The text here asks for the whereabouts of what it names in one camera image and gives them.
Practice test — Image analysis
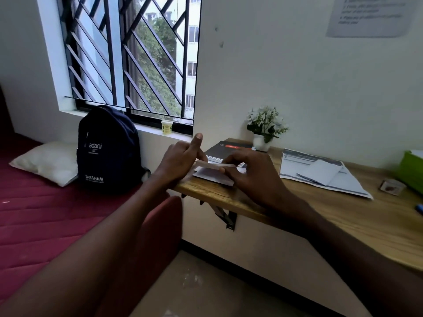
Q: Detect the person's right hand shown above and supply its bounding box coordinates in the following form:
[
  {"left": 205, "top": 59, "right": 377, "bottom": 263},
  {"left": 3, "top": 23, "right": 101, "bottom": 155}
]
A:
[{"left": 219, "top": 148, "right": 292, "bottom": 212}]

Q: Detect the black spiral notebook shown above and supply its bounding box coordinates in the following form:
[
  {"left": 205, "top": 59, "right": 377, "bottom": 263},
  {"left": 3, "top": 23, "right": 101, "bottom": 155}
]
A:
[{"left": 204, "top": 140, "right": 257, "bottom": 164}]

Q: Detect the paper notice sheet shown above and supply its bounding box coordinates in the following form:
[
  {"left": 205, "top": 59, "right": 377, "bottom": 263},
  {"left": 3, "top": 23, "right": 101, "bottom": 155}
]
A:
[{"left": 326, "top": 0, "right": 421, "bottom": 39}]

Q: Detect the black window grille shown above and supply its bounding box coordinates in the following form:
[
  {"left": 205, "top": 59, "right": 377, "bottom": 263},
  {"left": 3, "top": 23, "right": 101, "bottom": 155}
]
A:
[{"left": 55, "top": 0, "right": 202, "bottom": 136}]

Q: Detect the grey lined printed document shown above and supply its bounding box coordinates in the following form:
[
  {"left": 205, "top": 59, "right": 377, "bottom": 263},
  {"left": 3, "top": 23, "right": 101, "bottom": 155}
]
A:
[{"left": 278, "top": 148, "right": 375, "bottom": 200}]

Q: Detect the person's left hand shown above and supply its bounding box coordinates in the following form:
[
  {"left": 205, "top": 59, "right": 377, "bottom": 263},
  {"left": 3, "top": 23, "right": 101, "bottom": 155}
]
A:
[{"left": 153, "top": 132, "right": 209, "bottom": 188}]

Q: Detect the person's right forearm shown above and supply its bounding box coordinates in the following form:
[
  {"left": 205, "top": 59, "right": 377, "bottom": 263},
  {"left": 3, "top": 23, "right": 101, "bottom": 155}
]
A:
[{"left": 269, "top": 194, "right": 423, "bottom": 317}]

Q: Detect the green plastic basket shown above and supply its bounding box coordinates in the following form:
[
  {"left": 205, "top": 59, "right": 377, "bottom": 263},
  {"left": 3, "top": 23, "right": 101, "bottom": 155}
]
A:
[{"left": 396, "top": 149, "right": 423, "bottom": 195}]

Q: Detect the printed sheet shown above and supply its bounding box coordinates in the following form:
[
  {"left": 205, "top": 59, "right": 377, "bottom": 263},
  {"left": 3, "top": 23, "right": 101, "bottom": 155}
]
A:
[{"left": 296, "top": 159, "right": 344, "bottom": 187}]

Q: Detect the white pillow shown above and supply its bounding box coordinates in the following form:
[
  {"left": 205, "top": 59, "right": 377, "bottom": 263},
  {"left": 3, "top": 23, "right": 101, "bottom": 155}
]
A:
[{"left": 9, "top": 141, "right": 79, "bottom": 188}]

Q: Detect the maroon mattress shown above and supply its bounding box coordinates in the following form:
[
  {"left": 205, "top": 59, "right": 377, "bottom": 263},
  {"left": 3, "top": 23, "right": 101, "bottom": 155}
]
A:
[{"left": 0, "top": 131, "right": 183, "bottom": 305}]

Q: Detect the stack of white envelopes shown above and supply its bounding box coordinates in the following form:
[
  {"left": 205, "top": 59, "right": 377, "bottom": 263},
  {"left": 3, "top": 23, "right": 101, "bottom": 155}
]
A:
[{"left": 192, "top": 162, "right": 247, "bottom": 187}]

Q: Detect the black table bracket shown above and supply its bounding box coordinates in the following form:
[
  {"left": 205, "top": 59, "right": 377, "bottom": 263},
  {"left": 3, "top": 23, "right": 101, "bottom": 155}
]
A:
[{"left": 181, "top": 193, "right": 238, "bottom": 232}]

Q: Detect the black backpack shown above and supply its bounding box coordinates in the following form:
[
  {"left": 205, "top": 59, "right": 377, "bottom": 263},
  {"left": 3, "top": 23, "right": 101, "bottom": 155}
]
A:
[{"left": 76, "top": 104, "right": 152, "bottom": 196}]

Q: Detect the white window sill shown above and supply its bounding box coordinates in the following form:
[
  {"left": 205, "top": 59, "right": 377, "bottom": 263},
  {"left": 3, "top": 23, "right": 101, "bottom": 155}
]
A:
[{"left": 59, "top": 110, "right": 194, "bottom": 143}]

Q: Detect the white flower plant in pot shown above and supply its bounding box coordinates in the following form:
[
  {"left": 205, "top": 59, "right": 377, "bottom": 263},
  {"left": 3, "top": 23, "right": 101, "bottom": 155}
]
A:
[{"left": 245, "top": 106, "right": 289, "bottom": 153}]

